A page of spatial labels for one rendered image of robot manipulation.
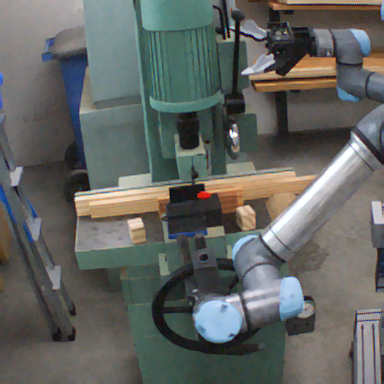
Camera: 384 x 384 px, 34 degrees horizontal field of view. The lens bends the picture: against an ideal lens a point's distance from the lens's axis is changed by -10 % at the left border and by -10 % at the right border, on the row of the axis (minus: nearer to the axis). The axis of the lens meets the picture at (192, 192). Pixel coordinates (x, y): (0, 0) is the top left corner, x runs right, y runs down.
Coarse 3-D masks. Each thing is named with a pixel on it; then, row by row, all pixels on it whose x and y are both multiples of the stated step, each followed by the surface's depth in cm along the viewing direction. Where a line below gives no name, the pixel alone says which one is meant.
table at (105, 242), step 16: (256, 208) 176; (80, 224) 176; (96, 224) 175; (112, 224) 175; (144, 224) 174; (160, 224) 173; (224, 224) 170; (256, 224) 169; (80, 240) 169; (96, 240) 168; (112, 240) 168; (128, 240) 167; (160, 240) 166; (80, 256) 165; (96, 256) 166; (112, 256) 166; (128, 256) 167; (144, 256) 167; (160, 256) 166; (160, 272) 160; (224, 272) 160
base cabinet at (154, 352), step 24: (144, 312) 176; (144, 336) 180; (192, 336) 181; (264, 336) 184; (144, 360) 185; (168, 360) 185; (192, 360) 186; (216, 360) 187; (240, 360) 188; (264, 360) 189
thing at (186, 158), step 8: (176, 136) 178; (200, 136) 177; (176, 144) 174; (200, 144) 173; (176, 152) 171; (184, 152) 169; (192, 152) 169; (200, 152) 168; (176, 160) 179; (184, 160) 168; (192, 160) 168; (200, 160) 169; (184, 168) 169; (200, 168) 170; (208, 168) 172; (184, 176) 170; (200, 176) 171
